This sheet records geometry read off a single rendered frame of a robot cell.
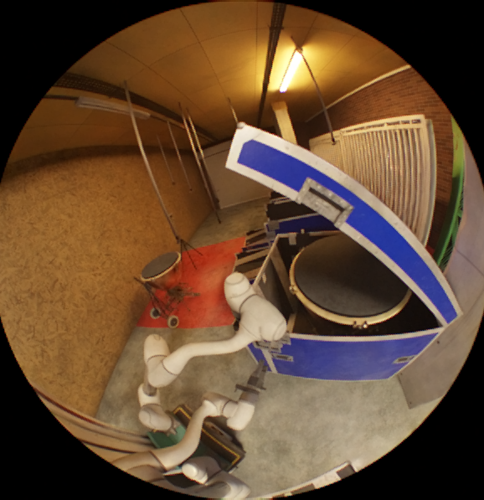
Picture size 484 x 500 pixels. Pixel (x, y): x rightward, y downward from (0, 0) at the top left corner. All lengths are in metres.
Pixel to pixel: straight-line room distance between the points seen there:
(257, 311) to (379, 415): 1.57
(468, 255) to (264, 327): 1.07
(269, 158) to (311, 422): 1.72
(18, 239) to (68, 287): 0.96
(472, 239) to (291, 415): 1.69
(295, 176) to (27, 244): 2.63
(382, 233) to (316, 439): 1.56
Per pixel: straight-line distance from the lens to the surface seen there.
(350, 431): 1.73
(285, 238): 1.62
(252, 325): 0.54
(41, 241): 2.62
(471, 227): 1.07
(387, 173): 2.71
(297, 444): 1.68
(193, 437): 0.76
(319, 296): 0.91
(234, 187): 7.89
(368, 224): 0.42
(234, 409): 0.88
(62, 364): 2.66
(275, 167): 0.38
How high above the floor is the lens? 1.66
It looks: 28 degrees down
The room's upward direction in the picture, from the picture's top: 18 degrees counter-clockwise
